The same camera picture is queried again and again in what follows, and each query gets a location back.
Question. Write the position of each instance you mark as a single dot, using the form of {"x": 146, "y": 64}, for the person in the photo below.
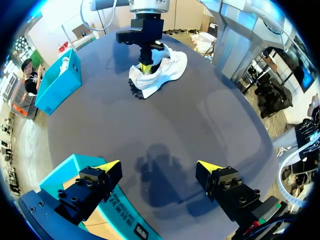
{"x": 31, "y": 81}
{"x": 306, "y": 135}

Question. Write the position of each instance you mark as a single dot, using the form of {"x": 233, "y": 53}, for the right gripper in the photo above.
{"x": 147, "y": 28}

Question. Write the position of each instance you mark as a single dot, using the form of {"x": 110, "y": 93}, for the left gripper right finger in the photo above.
{"x": 232, "y": 195}

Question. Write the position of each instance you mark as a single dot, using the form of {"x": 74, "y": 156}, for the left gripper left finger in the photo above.
{"x": 85, "y": 197}

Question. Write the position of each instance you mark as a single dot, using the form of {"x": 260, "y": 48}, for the teal shoebox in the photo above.
{"x": 72, "y": 165}
{"x": 62, "y": 92}

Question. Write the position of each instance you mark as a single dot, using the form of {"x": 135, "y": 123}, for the white and beige sneaker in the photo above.
{"x": 162, "y": 72}
{"x": 64, "y": 65}

